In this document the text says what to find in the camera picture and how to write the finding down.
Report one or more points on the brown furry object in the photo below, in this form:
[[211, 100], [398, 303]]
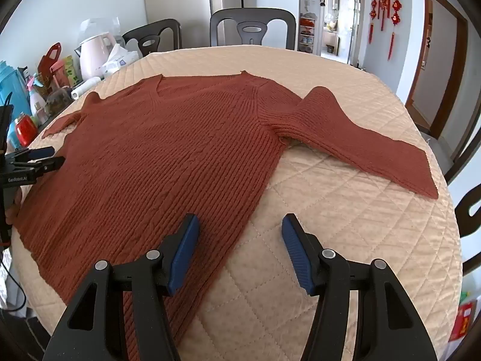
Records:
[[58, 100]]

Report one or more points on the green snack packet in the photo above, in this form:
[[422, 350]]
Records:
[[71, 71]]

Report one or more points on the beige quilted table mat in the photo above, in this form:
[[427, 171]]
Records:
[[338, 233]]

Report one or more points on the blue thermos jug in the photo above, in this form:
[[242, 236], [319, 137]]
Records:
[[11, 86]]

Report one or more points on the white tissue pack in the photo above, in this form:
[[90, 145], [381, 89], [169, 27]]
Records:
[[120, 62]]

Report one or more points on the pink electric kettle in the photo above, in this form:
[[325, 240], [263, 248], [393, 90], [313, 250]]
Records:
[[92, 58]]

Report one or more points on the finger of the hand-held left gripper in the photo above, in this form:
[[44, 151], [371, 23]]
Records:
[[41, 152], [49, 164]]

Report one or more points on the person's left hand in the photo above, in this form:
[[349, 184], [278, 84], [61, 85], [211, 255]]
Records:
[[15, 207]]

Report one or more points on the red box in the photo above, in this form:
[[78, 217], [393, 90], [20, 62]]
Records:
[[464, 319]]

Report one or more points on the rust brown knitted sweater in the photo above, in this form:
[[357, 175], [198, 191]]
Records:
[[169, 150]]

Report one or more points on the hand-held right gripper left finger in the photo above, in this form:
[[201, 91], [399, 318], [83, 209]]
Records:
[[186, 248]]

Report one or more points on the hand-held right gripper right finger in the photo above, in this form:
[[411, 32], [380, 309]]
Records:
[[297, 248]]

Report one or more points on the white bottle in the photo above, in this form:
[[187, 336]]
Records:
[[36, 101]]

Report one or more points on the clear plastic bag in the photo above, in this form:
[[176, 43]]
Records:
[[97, 26]]

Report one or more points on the kitchen doorway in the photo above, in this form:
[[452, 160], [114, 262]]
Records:
[[342, 18]]

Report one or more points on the white paper roll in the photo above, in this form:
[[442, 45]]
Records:
[[84, 88]]

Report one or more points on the storage shelf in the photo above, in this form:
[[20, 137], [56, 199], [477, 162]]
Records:
[[307, 34]]

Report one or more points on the black dining chair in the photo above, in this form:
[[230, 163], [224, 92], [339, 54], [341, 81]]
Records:
[[233, 20], [469, 214], [165, 30]]

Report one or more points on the red bag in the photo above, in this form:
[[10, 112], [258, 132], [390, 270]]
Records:
[[49, 58]]

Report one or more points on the brown wooden door frame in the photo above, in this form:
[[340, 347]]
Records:
[[460, 82]]

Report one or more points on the red tin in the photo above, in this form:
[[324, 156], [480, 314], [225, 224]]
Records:
[[24, 131]]

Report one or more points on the white wall intercom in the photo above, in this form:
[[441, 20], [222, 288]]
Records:
[[307, 3]]

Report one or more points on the red Chinese knot ornament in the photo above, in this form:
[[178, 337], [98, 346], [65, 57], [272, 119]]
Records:
[[395, 7], [374, 3]]

